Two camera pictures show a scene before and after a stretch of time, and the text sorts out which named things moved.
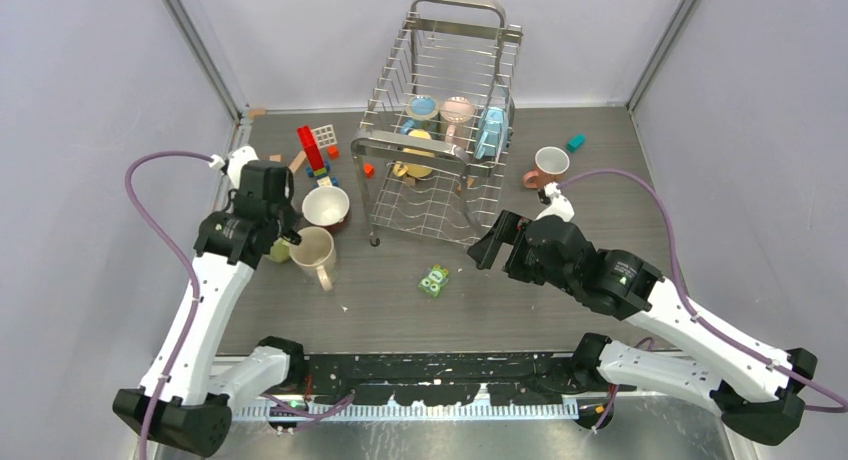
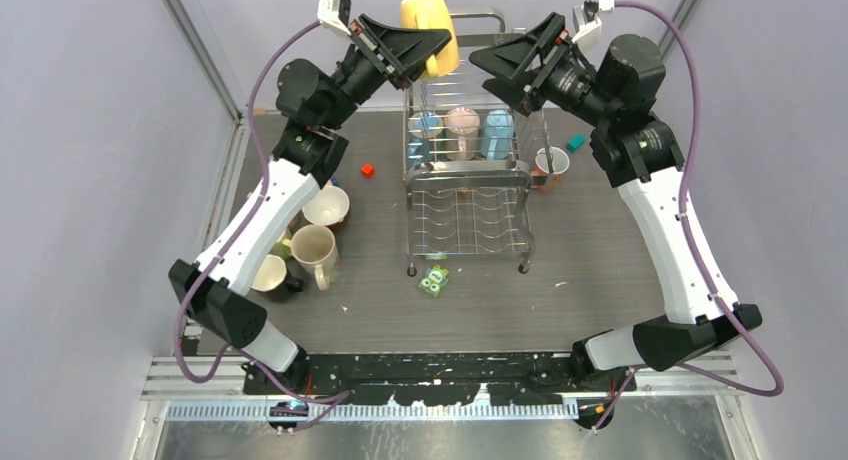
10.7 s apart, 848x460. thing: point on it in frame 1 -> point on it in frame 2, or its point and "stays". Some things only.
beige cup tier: [314, 256] stays
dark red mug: [326, 206] stays
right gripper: [507, 228] -> [511, 58]
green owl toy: [435, 278] stays
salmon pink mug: [551, 162] stays
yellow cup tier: [419, 171] -> [429, 10]
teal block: [575, 142] stays
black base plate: [524, 378] stays
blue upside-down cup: [422, 114] -> [423, 126]
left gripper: [289, 219] -> [408, 48]
